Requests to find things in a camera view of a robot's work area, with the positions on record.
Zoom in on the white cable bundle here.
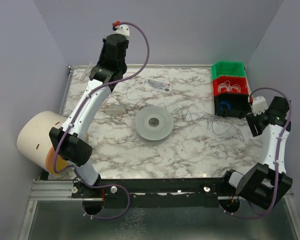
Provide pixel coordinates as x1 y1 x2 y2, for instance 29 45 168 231
216 80 242 94

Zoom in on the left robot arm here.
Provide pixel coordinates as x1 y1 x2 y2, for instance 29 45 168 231
49 33 129 186

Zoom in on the clear plastic T piece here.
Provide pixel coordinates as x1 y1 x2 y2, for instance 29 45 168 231
80 63 94 82

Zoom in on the green storage bin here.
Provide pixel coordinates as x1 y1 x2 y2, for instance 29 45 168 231
211 61 246 80

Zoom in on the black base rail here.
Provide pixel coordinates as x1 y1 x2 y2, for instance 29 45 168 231
71 177 242 209

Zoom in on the white packaged ruler set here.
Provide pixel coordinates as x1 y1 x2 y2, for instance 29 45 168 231
141 79 172 94

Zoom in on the grey cardboard box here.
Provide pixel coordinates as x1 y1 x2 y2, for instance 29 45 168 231
104 104 127 116

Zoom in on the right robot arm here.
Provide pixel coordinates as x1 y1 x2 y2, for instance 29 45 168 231
223 96 293 210

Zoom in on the black storage bin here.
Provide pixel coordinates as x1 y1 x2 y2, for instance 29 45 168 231
213 93 251 119

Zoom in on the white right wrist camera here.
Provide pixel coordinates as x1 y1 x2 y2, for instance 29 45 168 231
246 96 268 117

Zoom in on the beige cylinder with orange disc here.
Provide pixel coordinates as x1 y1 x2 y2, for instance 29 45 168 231
16 110 98 182

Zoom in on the blue cable bundle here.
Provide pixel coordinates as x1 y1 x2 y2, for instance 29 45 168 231
219 99 231 111

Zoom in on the red storage bin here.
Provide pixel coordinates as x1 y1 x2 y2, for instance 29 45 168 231
212 76 249 97

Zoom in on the thin blue cable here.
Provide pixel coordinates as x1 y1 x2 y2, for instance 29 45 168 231
114 78 246 143

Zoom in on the white perforated cable spool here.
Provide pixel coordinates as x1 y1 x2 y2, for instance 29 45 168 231
134 106 174 142

